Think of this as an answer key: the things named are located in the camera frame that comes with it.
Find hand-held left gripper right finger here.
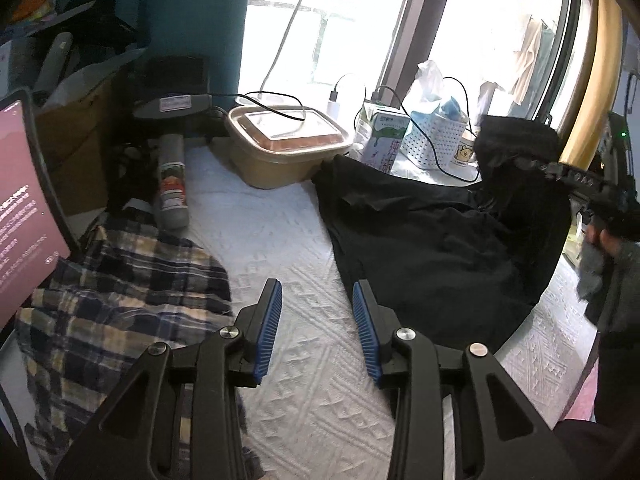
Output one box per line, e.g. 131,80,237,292
352,281,568,480

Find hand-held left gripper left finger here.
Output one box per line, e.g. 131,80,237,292
54,278,284,480

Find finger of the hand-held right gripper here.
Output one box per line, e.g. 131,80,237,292
515,156,616,196

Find black pants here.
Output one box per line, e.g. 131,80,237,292
311,115,573,361

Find person's right forearm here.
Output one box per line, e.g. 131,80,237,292
575,240,640,333

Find person's right hand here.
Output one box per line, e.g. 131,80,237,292
585,225,623,256

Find yellow curtain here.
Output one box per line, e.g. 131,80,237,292
560,0,626,166

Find white textured tablecloth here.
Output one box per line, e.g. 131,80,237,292
65,145,601,480

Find bear print mug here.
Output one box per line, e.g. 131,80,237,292
450,130,481,167

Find hanging clothes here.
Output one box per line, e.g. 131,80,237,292
510,17,556,106

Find blue item in basket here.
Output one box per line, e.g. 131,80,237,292
439,97,468,121

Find white perforated basket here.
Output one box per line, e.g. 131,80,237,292
400,105,473,168

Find plaid cloth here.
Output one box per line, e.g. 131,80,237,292
14,210,266,480

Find white tissue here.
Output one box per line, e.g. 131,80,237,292
414,60,445,108

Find grey spray can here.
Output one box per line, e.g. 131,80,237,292
152,134,191,231

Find brown takeout container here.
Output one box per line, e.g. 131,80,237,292
223,104,353,190

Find white green milk carton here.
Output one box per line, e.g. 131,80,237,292
357,102,412,173

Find flat black device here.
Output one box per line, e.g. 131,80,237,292
134,92,213,118

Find tablet with pink screen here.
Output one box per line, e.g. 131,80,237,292
0,89,83,346

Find cardboard box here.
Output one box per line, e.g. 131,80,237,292
30,67,131,216

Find blue curtain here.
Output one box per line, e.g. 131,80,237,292
145,0,251,98

